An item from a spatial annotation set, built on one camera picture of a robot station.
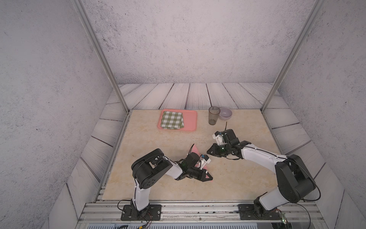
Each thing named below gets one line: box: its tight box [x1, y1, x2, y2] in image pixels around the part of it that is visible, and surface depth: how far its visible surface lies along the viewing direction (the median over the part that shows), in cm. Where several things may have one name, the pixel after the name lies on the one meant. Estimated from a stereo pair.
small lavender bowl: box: [218, 106, 233, 121], surface depth 114 cm
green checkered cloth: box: [160, 111, 185, 130], surface depth 116 cm
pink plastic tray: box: [157, 108, 198, 132], surface depth 117 cm
